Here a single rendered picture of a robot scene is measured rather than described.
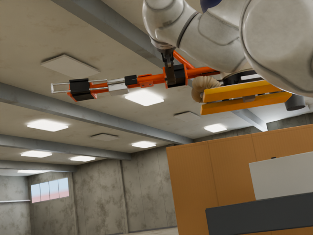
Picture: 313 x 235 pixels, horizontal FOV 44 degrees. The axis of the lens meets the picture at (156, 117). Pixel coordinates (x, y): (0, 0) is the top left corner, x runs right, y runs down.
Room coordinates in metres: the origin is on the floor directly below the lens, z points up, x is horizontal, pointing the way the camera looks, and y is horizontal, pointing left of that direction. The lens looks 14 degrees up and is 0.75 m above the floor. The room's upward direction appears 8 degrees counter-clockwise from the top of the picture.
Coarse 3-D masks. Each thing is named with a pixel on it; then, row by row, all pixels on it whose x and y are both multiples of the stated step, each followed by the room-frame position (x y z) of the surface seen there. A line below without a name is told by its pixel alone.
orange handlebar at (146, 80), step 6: (192, 72) 1.33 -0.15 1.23; (198, 72) 1.34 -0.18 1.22; (204, 72) 1.34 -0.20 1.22; (216, 72) 1.37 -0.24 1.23; (138, 78) 1.34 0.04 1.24; (144, 78) 1.34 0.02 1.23; (150, 78) 1.34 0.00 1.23; (156, 78) 1.34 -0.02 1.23; (162, 78) 1.34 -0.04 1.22; (96, 84) 1.35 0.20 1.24; (102, 84) 1.34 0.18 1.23; (132, 84) 1.38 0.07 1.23; (138, 84) 1.38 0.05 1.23; (144, 84) 1.36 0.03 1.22; (150, 84) 1.36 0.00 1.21; (96, 90) 1.38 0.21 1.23; (102, 90) 1.39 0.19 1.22; (108, 90) 1.39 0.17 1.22
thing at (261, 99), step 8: (256, 96) 1.40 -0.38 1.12; (264, 96) 1.40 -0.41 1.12; (272, 96) 1.40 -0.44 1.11; (280, 96) 1.40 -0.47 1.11; (288, 96) 1.40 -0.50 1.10; (208, 104) 1.41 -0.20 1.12; (216, 104) 1.41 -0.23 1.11; (224, 104) 1.40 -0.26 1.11; (232, 104) 1.41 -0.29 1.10; (240, 104) 1.42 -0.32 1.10; (248, 104) 1.44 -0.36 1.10; (256, 104) 1.46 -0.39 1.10; (264, 104) 1.48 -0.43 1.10; (200, 112) 1.50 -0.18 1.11; (208, 112) 1.47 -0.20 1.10; (216, 112) 1.49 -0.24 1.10
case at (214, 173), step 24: (192, 144) 1.17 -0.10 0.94; (216, 144) 1.16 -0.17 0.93; (240, 144) 1.15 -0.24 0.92; (264, 144) 1.15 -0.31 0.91; (288, 144) 1.14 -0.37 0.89; (312, 144) 1.14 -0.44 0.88; (192, 168) 1.17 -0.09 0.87; (216, 168) 1.16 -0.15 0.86; (240, 168) 1.16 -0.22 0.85; (192, 192) 1.17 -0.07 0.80; (216, 192) 1.16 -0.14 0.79; (240, 192) 1.16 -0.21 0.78; (192, 216) 1.17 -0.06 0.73
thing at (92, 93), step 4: (92, 84) 1.36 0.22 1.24; (88, 92) 1.34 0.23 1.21; (92, 92) 1.34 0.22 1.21; (72, 96) 1.35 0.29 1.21; (76, 96) 1.35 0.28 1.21; (80, 96) 1.36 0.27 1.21; (84, 96) 1.36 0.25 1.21; (88, 96) 1.37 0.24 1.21; (92, 96) 1.38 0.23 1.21; (96, 96) 1.42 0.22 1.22; (76, 100) 1.40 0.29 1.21; (80, 100) 1.41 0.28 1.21
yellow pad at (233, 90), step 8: (232, 80) 1.25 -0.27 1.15; (264, 80) 1.21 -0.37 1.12; (216, 88) 1.22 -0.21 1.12; (224, 88) 1.22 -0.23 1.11; (232, 88) 1.21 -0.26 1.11; (240, 88) 1.21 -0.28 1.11; (248, 88) 1.22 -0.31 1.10; (256, 88) 1.23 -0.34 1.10; (264, 88) 1.24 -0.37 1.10; (272, 88) 1.26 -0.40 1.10; (208, 96) 1.24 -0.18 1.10; (216, 96) 1.25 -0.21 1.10; (224, 96) 1.27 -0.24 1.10; (232, 96) 1.28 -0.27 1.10; (240, 96) 1.30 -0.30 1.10
